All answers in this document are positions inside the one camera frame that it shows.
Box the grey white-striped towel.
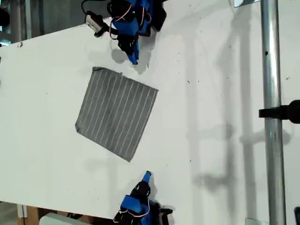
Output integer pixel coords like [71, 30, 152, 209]
[75, 67, 159, 163]

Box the white box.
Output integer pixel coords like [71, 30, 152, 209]
[39, 212, 94, 225]

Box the wooden table leg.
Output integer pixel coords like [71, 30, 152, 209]
[17, 204, 39, 225]

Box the black round object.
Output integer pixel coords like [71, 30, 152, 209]
[0, 8, 10, 27]

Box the black clamp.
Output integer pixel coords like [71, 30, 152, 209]
[258, 99, 300, 124]

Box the black camera stalk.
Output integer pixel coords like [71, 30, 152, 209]
[103, 24, 118, 33]

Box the black camera box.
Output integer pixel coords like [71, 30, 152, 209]
[160, 207, 174, 225]
[84, 11, 105, 38]

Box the black camera cable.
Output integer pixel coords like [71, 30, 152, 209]
[81, 0, 111, 14]

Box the steel post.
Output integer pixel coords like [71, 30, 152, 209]
[260, 0, 287, 225]

